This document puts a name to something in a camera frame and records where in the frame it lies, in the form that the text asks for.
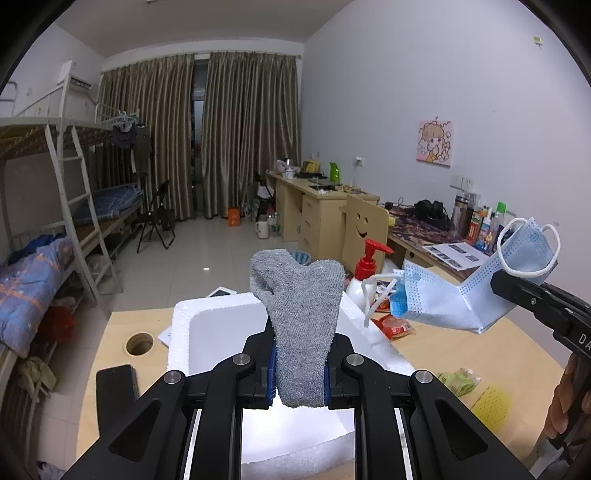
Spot wooden chair with smiley face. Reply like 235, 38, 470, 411
340, 194, 389, 272

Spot red cloth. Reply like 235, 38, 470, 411
44, 305, 75, 345

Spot light wooden desk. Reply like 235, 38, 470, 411
266, 170, 380, 256

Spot white metal bunk bed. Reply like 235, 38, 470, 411
0, 76, 153, 365

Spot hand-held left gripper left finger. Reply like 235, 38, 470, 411
60, 323, 278, 480

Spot row of toiletry bottles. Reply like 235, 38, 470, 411
450, 191, 517, 256

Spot grey sock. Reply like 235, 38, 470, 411
250, 248, 346, 409

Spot desk with patterned cloth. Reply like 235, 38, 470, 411
385, 205, 509, 283

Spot black folding chair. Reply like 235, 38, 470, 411
136, 180, 177, 254

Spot black headphones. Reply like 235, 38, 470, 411
413, 199, 448, 223

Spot wall poster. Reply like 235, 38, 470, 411
416, 119, 454, 168

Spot person's right hand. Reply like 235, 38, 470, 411
544, 353, 583, 441

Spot blue face mask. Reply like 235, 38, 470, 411
361, 216, 561, 335

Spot yellow sponge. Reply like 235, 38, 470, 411
470, 384, 513, 432

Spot white foam box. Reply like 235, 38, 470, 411
167, 291, 416, 480

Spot blue checked mattress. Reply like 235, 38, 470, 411
74, 186, 144, 223

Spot blue patterned quilt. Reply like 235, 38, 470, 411
0, 233, 75, 357

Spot green snack packet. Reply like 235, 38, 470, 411
438, 368, 481, 397

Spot printed paper sheets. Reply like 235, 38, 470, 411
422, 241, 491, 271

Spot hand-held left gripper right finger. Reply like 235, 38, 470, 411
324, 330, 536, 480

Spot black phone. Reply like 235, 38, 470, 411
96, 364, 140, 432

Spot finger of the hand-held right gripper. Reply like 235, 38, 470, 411
490, 269, 561, 330

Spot white air conditioner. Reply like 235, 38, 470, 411
57, 60, 93, 91

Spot hanging dark clothes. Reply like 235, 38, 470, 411
113, 122, 153, 174

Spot white pump bottle red cap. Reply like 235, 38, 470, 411
346, 239, 394, 315

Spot red snack packet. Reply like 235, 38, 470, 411
372, 314, 415, 341

